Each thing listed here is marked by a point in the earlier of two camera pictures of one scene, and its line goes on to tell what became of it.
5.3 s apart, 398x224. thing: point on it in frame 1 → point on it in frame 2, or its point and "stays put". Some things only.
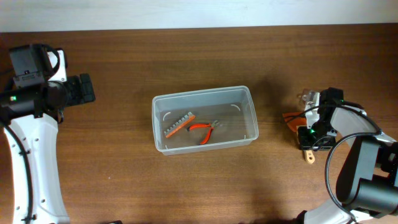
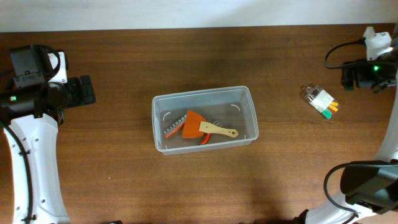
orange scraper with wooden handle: (295, 119) → (194, 126)
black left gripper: (78, 96) stays put
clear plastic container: (195, 121) stays put
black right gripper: (306, 145) → (360, 79)
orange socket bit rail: (180, 125) stays put
